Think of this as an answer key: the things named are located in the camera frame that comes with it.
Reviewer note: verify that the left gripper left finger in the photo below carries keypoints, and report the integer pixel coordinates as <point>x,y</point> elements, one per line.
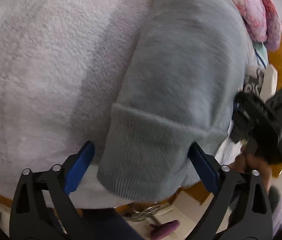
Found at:
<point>42,208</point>

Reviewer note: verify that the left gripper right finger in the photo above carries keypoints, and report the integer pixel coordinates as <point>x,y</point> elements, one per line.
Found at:
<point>240,207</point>

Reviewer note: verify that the grey hooded sweatshirt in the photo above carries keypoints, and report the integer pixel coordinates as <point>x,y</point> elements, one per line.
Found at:
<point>178,89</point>

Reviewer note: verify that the person's right hand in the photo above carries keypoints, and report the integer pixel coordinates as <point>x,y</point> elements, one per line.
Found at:
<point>247,159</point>

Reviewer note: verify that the white printed bag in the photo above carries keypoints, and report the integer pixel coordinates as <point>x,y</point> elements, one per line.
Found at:
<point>261,82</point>

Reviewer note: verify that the teal striped pillow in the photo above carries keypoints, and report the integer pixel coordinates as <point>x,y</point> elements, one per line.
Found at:
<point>261,54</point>

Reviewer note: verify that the pink floral quilt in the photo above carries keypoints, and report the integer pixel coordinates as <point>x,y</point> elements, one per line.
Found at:
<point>262,20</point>

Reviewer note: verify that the white patterned bed sheet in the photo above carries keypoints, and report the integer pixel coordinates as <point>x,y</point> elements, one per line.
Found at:
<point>62,63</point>

